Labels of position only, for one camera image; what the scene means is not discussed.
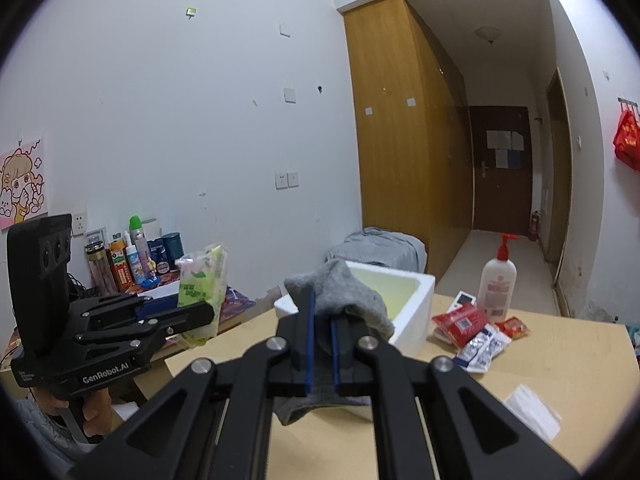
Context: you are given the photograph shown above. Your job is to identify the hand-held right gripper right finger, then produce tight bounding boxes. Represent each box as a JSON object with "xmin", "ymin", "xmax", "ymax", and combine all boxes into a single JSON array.
[{"xmin": 330, "ymin": 316, "xmax": 586, "ymax": 480}]

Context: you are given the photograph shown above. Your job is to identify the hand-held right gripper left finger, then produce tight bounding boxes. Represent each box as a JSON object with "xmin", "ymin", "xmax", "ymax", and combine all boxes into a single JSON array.
[{"xmin": 70, "ymin": 290, "xmax": 318, "ymax": 480}]

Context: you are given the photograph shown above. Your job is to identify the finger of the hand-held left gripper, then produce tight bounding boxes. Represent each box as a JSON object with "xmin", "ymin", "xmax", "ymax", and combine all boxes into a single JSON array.
[
  {"xmin": 75, "ymin": 301, "xmax": 216, "ymax": 361},
  {"xmin": 82, "ymin": 292, "xmax": 181, "ymax": 322}
]

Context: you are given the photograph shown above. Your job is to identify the green tissue packet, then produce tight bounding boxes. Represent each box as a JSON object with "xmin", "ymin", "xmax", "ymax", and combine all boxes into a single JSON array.
[{"xmin": 176, "ymin": 244, "xmax": 228, "ymax": 348}]

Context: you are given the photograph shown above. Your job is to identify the grey sock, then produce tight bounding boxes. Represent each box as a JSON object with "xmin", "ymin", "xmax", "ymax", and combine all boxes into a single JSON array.
[{"xmin": 272, "ymin": 260, "xmax": 396, "ymax": 426}]

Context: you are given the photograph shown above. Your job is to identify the white foam box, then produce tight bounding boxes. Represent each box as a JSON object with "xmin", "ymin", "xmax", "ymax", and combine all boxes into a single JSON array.
[{"xmin": 274, "ymin": 260, "xmax": 436, "ymax": 357}]

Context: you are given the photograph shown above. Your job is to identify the white plastic bag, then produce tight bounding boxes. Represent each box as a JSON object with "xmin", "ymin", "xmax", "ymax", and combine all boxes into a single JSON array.
[{"xmin": 502, "ymin": 384, "xmax": 561, "ymax": 442}]

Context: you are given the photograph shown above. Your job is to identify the person's left forearm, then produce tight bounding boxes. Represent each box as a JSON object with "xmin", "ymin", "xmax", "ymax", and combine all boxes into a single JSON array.
[{"xmin": 10, "ymin": 395, "xmax": 81, "ymax": 467}]

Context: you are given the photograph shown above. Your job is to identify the person's left hand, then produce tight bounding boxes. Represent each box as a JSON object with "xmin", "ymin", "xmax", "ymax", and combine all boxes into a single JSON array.
[{"xmin": 37, "ymin": 387, "xmax": 113, "ymax": 436}]

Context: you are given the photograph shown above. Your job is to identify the small white bottle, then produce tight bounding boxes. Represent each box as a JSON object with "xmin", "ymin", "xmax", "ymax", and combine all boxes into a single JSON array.
[{"xmin": 125, "ymin": 242, "xmax": 146, "ymax": 284}]

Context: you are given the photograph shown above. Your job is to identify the blue box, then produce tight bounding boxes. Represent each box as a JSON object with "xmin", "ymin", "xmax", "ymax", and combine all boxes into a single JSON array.
[{"xmin": 147, "ymin": 239, "xmax": 168, "ymax": 274}]

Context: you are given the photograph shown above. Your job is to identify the dark teal cup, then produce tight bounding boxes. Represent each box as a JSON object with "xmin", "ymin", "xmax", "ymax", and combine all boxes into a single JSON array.
[{"xmin": 161, "ymin": 232, "xmax": 182, "ymax": 271}]

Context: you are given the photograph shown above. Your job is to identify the orange bottle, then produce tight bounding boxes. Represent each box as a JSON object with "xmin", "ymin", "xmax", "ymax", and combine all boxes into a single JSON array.
[{"xmin": 109, "ymin": 232, "xmax": 132, "ymax": 289}]

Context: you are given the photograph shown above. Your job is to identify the brown lidded bottle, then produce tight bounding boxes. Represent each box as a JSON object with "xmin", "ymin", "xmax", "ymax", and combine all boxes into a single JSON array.
[{"xmin": 84, "ymin": 242, "xmax": 114, "ymax": 295}]

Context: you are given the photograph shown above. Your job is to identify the green capped spray can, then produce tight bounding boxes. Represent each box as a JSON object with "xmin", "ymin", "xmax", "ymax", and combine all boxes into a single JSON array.
[{"xmin": 129, "ymin": 216, "xmax": 153, "ymax": 279}]

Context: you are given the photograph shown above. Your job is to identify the grey cloth pile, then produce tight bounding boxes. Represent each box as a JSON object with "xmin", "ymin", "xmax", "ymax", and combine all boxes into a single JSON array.
[{"xmin": 327, "ymin": 227, "xmax": 428, "ymax": 275}]

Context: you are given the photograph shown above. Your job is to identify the red snack packet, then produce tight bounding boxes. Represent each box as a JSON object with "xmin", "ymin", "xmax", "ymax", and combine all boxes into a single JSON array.
[{"xmin": 431, "ymin": 302, "xmax": 489, "ymax": 349}]

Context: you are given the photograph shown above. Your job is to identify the white card packet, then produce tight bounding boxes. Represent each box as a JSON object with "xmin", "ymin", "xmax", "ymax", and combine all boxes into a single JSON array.
[{"xmin": 448, "ymin": 290, "xmax": 478, "ymax": 317}]

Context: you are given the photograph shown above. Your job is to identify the blue and white packet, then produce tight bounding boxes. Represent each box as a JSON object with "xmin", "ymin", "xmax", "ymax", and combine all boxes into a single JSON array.
[{"xmin": 455, "ymin": 323, "xmax": 512, "ymax": 374}]

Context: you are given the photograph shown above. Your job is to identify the white lotion pump bottle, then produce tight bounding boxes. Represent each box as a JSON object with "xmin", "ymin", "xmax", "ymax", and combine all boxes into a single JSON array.
[{"xmin": 477, "ymin": 233, "xmax": 519, "ymax": 324}]

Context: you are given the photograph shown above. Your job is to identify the small orange-red packet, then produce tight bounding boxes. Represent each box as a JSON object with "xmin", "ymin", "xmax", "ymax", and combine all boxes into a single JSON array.
[{"xmin": 495, "ymin": 316, "xmax": 531, "ymax": 339}]

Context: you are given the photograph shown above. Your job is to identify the wooden wardrobe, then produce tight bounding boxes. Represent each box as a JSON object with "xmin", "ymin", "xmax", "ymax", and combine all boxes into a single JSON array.
[{"xmin": 344, "ymin": 0, "xmax": 474, "ymax": 281}]

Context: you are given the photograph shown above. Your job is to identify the dark brown door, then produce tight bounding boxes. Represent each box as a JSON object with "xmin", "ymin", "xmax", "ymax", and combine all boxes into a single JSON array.
[{"xmin": 469, "ymin": 106, "xmax": 533, "ymax": 234}]

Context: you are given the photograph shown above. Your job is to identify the white paper notices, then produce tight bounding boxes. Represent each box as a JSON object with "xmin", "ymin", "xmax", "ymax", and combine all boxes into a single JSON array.
[{"xmin": 486, "ymin": 130, "xmax": 525, "ymax": 151}]

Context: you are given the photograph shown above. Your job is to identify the red cloth bag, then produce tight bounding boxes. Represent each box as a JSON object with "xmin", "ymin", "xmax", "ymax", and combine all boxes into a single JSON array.
[{"xmin": 613, "ymin": 109, "xmax": 640, "ymax": 171}]

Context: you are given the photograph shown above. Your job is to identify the cartoon wall poster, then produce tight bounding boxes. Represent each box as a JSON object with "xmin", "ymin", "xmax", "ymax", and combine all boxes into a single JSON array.
[{"xmin": 0, "ymin": 132, "xmax": 46, "ymax": 231}]

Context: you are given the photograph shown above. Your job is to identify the wooden side door frame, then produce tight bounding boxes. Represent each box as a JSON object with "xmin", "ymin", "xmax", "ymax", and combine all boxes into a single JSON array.
[{"xmin": 545, "ymin": 67, "xmax": 574, "ymax": 267}]

